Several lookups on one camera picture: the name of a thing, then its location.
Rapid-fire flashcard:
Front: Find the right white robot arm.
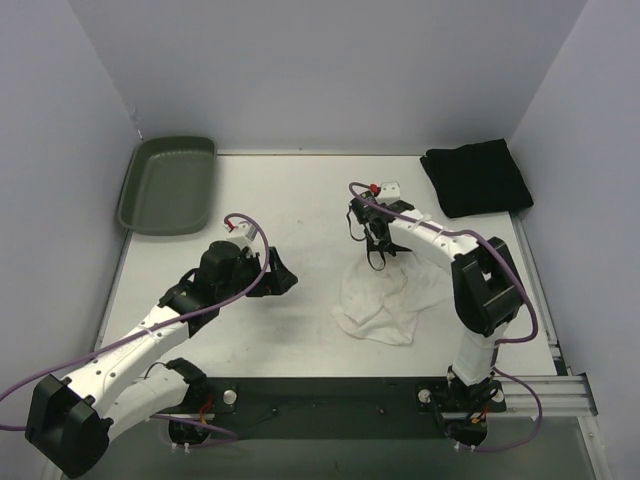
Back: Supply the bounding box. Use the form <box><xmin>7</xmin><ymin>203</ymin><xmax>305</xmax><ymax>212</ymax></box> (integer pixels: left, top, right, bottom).
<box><xmin>350</xmin><ymin>193</ymin><xmax>523</xmax><ymax>388</ymax></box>

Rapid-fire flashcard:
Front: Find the white t-shirt with robot print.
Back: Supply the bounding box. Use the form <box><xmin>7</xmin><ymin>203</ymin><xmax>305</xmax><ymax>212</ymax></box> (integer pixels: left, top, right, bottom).
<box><xmin>331</xmin><ymin>253</ymin><xmax>453</xmax><ymax>346</ymax></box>

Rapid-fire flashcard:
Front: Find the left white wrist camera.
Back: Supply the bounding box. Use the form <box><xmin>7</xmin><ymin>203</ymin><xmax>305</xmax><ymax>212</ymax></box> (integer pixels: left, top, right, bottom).
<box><xmin>226</xmin><ymin>221</ymin><xmax>258</xmax><ymax>256</ymax></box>

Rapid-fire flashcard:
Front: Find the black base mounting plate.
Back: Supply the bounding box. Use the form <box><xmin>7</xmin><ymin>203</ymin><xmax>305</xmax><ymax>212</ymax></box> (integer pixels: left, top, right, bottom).
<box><xmin>162</xmin><ymin>377</ymin><xmax>506</xmax><ymax>440</ymax></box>

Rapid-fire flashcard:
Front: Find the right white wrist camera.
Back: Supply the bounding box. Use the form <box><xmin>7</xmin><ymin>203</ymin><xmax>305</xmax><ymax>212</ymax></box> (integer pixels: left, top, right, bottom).
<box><xmin>369</xmin><ymin>182</ymin><xmax>401</xmax><ymax>205</ymax></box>

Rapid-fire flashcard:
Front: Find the aluminium extrusion rail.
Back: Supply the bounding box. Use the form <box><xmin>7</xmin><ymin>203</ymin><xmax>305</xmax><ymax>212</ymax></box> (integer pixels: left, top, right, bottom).
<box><xmin>489</xmin><ymin>374</ymin><xmax>598</xmax><ymax>418</ymax></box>

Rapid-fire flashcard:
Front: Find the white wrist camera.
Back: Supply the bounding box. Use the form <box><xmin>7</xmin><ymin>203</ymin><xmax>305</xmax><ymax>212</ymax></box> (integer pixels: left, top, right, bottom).
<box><xmin>369</xmin><ymin>182</ymin><xmax>401</xmax><ymax>205</ymax></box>
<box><xmin>226</xmin><ymin>221</ymin><xmax>258</xmax><ymax>256</ymax></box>

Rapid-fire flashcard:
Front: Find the dark green plastic tray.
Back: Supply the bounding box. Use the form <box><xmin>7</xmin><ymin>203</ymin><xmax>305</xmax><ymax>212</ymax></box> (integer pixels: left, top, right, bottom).
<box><xmin>117</xmin><ymin>135</ymin><xmax>216</xmax><ymax>236</ymax></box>

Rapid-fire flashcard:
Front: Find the folded black t-shirt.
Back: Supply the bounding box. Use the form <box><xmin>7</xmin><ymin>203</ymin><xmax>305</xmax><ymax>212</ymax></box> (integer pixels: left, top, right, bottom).
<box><xmin>420</xmin><ymin>139</ymin><xmax>534</xmax><ymax>219</ymax></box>

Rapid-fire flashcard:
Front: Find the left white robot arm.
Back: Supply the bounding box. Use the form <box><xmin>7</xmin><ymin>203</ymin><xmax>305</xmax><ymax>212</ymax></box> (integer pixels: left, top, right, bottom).
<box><xmin>25</xmin><ymin>240</ymin><xmax>298</xmax><ymax>479</ymax></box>

